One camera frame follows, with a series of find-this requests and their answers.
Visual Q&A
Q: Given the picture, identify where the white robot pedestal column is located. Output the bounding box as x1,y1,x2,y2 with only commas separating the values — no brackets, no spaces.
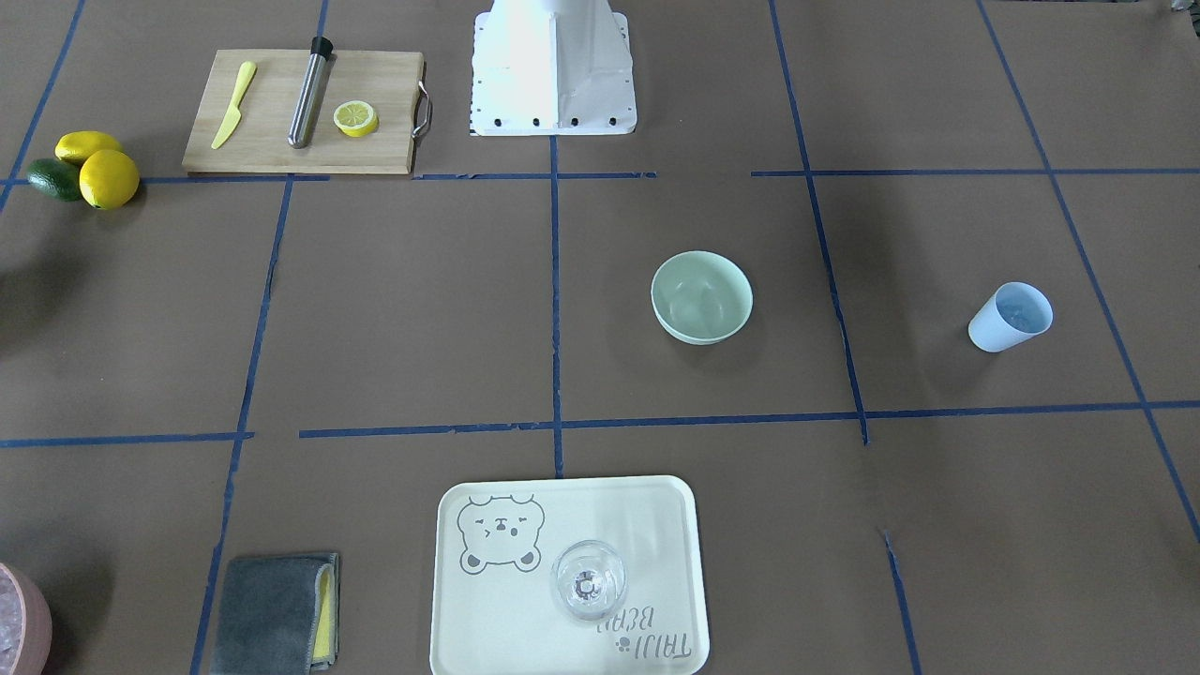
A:
469,1,638,137

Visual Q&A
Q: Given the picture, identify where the light blue cup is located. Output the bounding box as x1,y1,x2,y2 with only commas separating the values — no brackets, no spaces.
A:
967,281,1054,353

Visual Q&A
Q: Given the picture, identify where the wooden cutting board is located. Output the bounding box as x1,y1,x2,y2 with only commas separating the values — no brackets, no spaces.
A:
182,50,434,177

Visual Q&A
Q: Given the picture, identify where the cream bear tray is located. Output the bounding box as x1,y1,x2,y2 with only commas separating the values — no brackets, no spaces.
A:
430,474,710,674

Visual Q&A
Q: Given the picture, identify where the green avocado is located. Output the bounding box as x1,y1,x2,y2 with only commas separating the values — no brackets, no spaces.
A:
25,157,84,203

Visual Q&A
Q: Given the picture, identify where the yellow lemon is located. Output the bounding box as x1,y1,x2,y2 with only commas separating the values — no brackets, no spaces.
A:
54,129,124,167
79,149,140,210

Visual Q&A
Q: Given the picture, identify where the green bowl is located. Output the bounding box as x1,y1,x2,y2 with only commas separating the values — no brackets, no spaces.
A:
649,249,754,346

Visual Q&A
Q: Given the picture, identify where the clear wine glass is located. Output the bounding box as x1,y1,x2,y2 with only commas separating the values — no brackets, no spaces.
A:
552,539,626,623

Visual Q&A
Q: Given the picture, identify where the pink bowl with ice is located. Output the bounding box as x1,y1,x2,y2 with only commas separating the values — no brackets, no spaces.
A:
1,563,53,674

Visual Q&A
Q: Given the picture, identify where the half lemon slice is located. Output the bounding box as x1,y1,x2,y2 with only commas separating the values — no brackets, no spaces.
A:
334,101,379,138

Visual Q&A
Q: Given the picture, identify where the grey folded cloth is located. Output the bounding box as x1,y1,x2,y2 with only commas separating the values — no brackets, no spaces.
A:
209,551,341,674

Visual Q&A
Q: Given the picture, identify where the metal muddler black tip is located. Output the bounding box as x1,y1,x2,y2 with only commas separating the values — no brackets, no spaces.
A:
287,35,334,149

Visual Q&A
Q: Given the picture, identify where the yellow plastic knife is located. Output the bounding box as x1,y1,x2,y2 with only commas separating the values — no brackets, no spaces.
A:
210,61,257,150

